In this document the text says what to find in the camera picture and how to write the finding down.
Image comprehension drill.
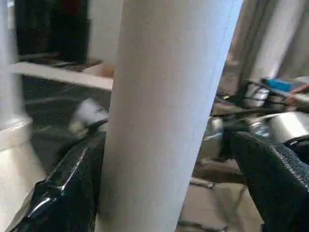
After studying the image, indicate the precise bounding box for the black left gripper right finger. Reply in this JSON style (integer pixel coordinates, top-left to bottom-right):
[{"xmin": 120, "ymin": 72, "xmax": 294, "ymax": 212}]
[{"xmin": 229, "ymin": 131, "xmax": 309, "ymax": 232}]

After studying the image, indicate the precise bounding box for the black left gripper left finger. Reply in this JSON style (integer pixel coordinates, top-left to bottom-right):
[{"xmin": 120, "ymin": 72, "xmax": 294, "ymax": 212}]
[{"xmin": 7, "ymin": 131, "xmax": 107, "ymax": 232}]

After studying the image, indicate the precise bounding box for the white plastic table top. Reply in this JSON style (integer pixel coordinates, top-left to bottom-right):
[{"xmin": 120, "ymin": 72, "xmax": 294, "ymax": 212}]
[{"xmin": 0, "ymin": 118, "xmax": 48, "ymax": 232}]

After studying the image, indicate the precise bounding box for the grey curtain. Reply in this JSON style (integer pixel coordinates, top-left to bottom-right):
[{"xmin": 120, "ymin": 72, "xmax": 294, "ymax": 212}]
[{"xmin": 226, "ymin": 0, "xmax": 309, "ymax": 80}]

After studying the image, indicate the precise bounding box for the black monitor with red light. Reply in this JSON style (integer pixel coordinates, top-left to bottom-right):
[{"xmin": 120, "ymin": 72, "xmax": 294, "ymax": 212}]
[{"xmin": 14, "ymin": 0, "xmax": 90, "ymax": 62}]

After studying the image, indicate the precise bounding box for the black wire basket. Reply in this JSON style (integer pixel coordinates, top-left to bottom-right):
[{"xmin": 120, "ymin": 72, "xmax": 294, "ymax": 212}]
[{"xmin": 240, "ymin": 77, "xmax": 290, "ymax": 108}]

